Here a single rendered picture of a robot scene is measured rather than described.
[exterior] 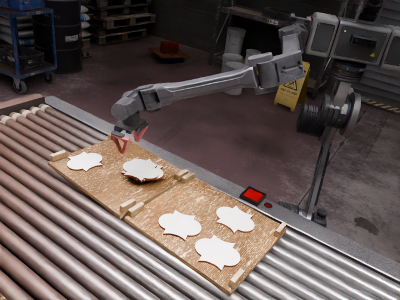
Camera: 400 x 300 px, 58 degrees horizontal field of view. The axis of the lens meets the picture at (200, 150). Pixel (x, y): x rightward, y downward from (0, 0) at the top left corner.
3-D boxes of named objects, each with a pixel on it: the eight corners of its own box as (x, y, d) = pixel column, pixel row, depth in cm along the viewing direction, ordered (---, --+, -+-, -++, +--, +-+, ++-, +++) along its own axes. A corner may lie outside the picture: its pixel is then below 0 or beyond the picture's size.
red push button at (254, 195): (249, 190, 140) (249, 187, 139) (262, 197, 138) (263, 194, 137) (241, 197, 136) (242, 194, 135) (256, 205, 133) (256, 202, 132)
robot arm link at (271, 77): (309, 84, 102) (304, 49, 98) (261, 94, 106) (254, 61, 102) (303, 49, 140) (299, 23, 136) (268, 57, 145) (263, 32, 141)
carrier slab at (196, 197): (191, 178, 141) (192, 175, 140) (286, 231, 122) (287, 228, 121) (124, 221, 116) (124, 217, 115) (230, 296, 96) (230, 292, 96)
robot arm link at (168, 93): (278, 85, 110) (272, 50, 105) (278, 91, 105) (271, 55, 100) (152, 110, 123) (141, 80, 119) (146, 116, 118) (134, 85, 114)
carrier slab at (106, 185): (119, 137, 161) (119, 134, 160) (189, 178, 141) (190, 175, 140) (47, 165, 136) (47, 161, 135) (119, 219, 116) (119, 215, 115)
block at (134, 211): (140, 207, 120) (141, 200, 119) (144, 209, 119) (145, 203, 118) (127, 215, 116) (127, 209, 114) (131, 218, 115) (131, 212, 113)
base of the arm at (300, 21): (303, 49, 149) (311, 19, 143) (303, 54, 142) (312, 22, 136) (282, 46, 150) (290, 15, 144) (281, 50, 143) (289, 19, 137)
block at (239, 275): (238, 272, 102) (240, 266, 100) (244, 277, 101) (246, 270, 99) (227, 286, 97) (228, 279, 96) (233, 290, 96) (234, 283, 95)
